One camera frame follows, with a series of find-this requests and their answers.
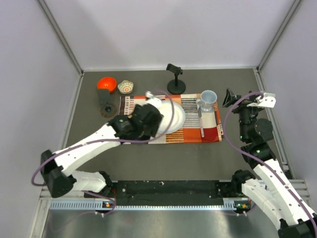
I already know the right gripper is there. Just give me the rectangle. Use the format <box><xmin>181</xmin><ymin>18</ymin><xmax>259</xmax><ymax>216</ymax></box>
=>
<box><xmin>222</xmin><ymin>88</ymin><xmax>263</xmax><ymax>141</ymax></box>

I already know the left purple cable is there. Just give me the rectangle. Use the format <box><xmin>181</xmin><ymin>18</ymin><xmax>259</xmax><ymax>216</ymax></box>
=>
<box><xmin>31</xmin><ymin>89</ymin><xmax>175</xmax><ymax>217</ymax></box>

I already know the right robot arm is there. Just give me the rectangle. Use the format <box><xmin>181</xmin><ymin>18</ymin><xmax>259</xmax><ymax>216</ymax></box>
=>
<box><xmin>222</xmin><ymin>89</ymin><xmax>317</xmax><ymax>238</ymax></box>

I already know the light blue cup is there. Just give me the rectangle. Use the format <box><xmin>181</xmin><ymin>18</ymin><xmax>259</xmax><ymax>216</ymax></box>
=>
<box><xmin>196</xmin><ymin>90</ymin><xmax>217</xmax><ymax>112</ymax></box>

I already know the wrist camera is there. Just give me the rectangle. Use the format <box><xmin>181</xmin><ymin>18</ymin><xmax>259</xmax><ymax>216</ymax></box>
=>
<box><xmin>145</xmin><ymin>91</ymin><xmax>162</xmax><ymax>109</ymax></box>
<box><xmin>247</xmin><ymin>92</ymin><xmax>276</xmax><ymax>108</ymax></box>

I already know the orange bowl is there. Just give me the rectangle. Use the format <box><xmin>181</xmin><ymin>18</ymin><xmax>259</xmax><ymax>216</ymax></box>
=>
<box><xmin>97</xmin><ymin>77</ymin><xmax>117</xmax><ymax>93</ymax></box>

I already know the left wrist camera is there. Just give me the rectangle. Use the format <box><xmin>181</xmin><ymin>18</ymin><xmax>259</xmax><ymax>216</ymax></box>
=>
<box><xmin>145</xmin><ymin>91</ymin><xmax>162</xmax><ymax>109</ymax></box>

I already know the black clamp phone stand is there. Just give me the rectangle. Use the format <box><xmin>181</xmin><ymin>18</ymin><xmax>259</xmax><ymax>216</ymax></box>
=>
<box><xmin>166</xmin><ymin>63</ymin><xmax>186</xmax><ymax>95</ymax></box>

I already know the small patterned bowl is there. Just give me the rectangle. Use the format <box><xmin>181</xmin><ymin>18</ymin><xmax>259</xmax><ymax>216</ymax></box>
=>
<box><xmin>117</xmin><ymin>80</ymin><xmax>134</xmax><ymax>94</ymax></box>

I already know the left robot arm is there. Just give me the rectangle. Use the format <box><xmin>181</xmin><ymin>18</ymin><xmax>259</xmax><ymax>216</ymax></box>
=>
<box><xmin>41</xmin><ymin>103</ymin><xmax>163</xmax><ymax>198</ymax></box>

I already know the pink handled knife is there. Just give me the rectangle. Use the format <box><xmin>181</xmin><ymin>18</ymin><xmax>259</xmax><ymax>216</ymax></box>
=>
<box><xmin>198</xmin><ymin>106</ymin><xmax>205</xmax><ymax>138</ymax></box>

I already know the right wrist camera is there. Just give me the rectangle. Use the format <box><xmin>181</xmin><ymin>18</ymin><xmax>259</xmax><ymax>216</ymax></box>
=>
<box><xmin>247</xmin><ymin>92</ymin><xmax>276</xmax><ymax>108</ymax></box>

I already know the patchwork placemat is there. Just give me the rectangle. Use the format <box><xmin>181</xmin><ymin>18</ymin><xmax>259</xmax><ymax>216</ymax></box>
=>
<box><xmin>116</xmin><ymin>93</ymin><xmax>225</xmax><ymax>145</ymax></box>

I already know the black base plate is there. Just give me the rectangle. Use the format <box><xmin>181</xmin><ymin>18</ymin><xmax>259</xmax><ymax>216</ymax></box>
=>
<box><xmin>84</xmin><ymin>180</ymin><xmax>238</xmax><ymax>206</ymax></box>

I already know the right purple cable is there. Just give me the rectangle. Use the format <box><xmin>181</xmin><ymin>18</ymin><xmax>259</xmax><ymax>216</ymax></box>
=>
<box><xmin>223</xmin><ymin>92</ymin><xmax>317</xmax><ymax>236</ymax></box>

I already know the white plate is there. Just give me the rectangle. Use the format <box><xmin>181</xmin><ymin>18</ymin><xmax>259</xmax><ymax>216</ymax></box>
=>
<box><xmin>157</xmin><ymin>100</ymin><xmax>186</xmax><ymax>134</ymax></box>

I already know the slotted cable duct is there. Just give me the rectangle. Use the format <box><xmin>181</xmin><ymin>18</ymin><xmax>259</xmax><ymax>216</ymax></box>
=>
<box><xmin>50</xmin><ymin>200</ymin><xmax>251</xmax><ymax>211</ymax></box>

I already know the purple cable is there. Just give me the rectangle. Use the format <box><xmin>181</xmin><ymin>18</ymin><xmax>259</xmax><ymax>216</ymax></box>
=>
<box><xmin>31</xmin><ymin>89</ymin><xmax>175</xmax><ymax>217</ymax></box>
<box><xmin>223</xmin><ymin>92</ymin><xmax>317</xmax><ymax>236</ymax></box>

